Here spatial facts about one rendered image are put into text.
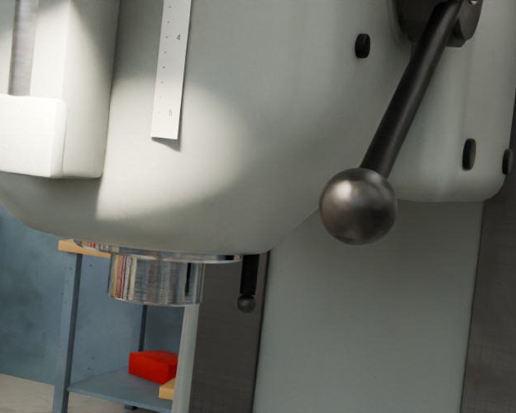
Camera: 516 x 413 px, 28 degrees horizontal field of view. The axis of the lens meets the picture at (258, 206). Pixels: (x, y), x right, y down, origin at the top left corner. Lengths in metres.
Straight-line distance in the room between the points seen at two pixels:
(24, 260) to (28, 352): 0.50
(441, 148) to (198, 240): 0.18
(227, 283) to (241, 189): 0.48
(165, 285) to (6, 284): 5.32
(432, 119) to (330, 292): 0.33
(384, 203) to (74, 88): 0.13
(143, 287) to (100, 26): 0.14
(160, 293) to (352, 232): 0.14
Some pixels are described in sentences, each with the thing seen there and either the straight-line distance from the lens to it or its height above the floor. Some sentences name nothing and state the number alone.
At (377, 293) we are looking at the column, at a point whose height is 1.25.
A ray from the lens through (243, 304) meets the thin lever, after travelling 0.49.
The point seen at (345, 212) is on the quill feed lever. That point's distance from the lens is 0.38.
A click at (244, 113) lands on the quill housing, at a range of 0.41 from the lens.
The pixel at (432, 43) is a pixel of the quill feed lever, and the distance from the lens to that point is 0.47.
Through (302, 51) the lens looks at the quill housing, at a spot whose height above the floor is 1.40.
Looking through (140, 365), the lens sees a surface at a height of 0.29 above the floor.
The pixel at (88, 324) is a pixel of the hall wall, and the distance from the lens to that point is 5.54.
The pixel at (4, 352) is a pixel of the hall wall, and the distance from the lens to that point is 5.86.
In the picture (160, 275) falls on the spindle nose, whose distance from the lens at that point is 0.49.
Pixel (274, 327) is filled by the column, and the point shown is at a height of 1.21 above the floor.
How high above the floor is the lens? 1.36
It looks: 3 degrees down
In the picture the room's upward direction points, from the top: 6 degrees clockwise
